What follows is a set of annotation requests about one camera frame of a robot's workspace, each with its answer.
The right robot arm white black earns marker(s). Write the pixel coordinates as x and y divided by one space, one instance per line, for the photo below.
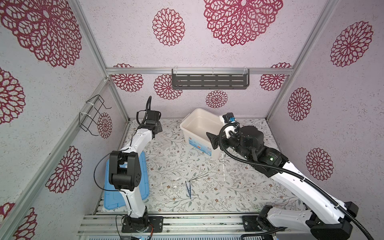
325 218

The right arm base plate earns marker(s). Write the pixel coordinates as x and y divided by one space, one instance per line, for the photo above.
254 223

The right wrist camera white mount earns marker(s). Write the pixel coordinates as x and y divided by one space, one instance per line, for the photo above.
231 125

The dark grey wall shelf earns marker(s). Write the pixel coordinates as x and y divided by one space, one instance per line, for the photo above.
181 81

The blue tweezers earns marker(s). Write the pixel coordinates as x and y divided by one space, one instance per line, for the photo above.
189 188

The black wire wall basket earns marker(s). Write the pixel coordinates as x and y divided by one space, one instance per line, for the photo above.
89 116

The aluminium rail base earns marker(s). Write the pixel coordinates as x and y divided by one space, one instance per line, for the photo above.
109 223

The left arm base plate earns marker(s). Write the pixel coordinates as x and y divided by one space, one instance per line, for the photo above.
143 225

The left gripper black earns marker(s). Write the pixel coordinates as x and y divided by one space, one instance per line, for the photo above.
159 126

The white plastic bin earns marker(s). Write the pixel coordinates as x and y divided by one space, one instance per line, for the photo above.
195 127

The blue plastic lid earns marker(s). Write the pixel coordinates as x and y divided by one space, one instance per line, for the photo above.
125 171

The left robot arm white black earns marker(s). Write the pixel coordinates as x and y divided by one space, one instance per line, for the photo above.
134 202

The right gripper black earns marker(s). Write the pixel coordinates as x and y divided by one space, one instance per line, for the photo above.
214 140

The clear petri dish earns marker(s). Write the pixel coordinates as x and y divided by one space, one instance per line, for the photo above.
175 187

